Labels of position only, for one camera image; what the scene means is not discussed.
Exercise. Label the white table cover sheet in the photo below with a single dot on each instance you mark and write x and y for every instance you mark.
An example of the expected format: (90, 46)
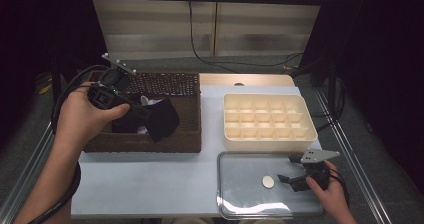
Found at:
(150, 184)

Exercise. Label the person's left hand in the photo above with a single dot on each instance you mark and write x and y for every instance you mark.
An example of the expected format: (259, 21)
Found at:
(80, 117)

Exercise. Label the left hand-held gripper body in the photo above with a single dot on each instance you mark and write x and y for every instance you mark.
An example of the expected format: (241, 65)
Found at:
(106, 95)

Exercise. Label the dark curtain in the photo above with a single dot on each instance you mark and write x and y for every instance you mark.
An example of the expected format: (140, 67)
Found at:
(33, 24)
(383, 50)

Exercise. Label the small yellow object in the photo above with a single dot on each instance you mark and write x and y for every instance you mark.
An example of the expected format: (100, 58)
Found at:
(45, 90)

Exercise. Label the metal rail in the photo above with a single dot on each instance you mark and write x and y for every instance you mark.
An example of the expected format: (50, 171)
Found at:
(13, 197)
(340, 135)

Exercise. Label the black metal stand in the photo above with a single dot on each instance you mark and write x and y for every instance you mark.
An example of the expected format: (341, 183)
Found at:
(56, 80)
(332, 90)

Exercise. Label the white sock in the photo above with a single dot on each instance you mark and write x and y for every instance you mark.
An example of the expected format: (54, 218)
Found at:
(144, 100)

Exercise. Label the brown woven basket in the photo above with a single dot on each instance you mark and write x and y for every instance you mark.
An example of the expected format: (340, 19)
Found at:
(190, 134)

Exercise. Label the person's right hand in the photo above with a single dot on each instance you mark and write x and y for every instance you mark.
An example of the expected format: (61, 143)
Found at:
(333, 194)

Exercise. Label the clear plastic lid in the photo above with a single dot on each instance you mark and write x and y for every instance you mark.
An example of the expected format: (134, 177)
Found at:
(243, 174)

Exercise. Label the cream divided storage box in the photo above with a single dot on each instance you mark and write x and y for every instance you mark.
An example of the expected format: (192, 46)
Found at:
(266, 145)

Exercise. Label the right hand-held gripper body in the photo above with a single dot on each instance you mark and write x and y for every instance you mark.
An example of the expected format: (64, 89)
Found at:
(318, 174)

